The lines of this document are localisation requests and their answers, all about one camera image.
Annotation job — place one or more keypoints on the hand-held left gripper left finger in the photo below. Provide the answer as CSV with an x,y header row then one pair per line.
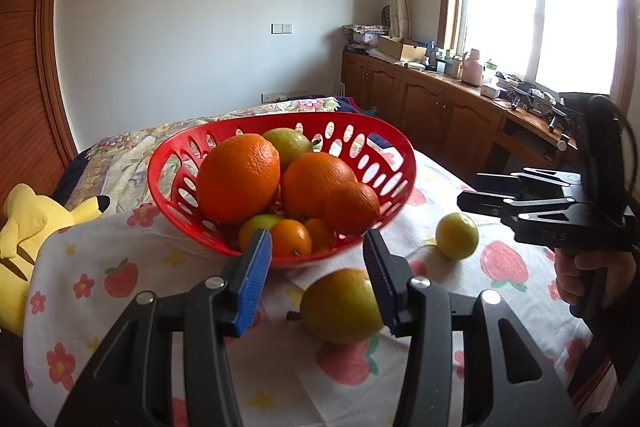
x,y
254,282

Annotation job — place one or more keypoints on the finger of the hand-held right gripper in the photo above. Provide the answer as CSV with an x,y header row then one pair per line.
x,y
480,204
500,183

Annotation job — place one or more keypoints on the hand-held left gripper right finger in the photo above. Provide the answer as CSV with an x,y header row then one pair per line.
x,y
380,277

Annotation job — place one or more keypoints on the small yellow-green fruit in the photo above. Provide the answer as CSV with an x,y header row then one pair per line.
x,y
456,235
255,227

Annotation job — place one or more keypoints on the yellow-green pear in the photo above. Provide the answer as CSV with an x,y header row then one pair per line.
x,y
292,144
340,307

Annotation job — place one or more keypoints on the small tangerine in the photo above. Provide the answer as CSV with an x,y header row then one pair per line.
x,y
352,209
320,234
290,237

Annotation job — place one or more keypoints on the red perforated plastic basket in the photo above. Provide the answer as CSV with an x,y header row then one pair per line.
x,y
320,260

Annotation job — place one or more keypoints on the large orange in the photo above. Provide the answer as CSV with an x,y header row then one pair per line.
x,y
315,182
237,179

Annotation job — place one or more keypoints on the person's right hand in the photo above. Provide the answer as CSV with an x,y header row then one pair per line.
x,y
575,272

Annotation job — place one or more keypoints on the black device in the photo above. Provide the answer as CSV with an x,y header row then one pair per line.
x,y
525,94

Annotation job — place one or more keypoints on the small white box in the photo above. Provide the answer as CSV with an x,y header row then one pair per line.
x,y
490,91

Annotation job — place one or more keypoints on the wooden cabinet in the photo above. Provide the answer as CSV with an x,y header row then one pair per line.
x,y
425,107

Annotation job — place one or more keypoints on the pink jug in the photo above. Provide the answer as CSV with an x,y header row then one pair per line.
x,y
471,68

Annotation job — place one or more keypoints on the small blue toy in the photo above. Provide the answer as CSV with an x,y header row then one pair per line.
x,y
370,111

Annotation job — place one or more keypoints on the cardboard box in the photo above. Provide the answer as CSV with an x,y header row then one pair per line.
x,y
402,49

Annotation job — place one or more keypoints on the window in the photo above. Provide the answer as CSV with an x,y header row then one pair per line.
x,y
500,7

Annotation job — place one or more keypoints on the folded patterned cloth pile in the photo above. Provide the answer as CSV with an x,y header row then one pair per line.
x,y
362,32

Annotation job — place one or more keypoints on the yellow plush toy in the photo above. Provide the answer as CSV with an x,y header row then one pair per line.
x,y
25,232

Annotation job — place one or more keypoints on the wooden headboard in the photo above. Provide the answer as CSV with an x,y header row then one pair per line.
x,y
30,57

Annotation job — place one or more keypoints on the white wall socket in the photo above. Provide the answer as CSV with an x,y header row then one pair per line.
x,y
282,96

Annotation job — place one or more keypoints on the white wall switch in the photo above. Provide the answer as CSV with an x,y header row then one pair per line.
x,y
282,28

